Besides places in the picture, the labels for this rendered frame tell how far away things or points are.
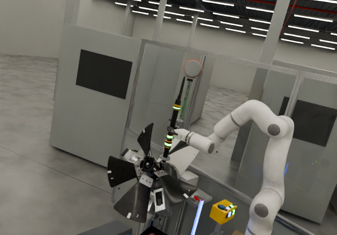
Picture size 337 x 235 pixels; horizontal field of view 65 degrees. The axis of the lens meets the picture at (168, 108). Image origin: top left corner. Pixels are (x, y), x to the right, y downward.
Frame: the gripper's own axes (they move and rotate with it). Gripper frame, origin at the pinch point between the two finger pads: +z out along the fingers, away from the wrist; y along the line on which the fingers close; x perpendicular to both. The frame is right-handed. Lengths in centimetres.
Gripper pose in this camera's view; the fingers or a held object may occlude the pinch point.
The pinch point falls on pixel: (171, 129)
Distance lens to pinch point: 171.2
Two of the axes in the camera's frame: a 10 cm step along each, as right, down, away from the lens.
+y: 6.8, 0.0, 7.3
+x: 2.2, -9.5, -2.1
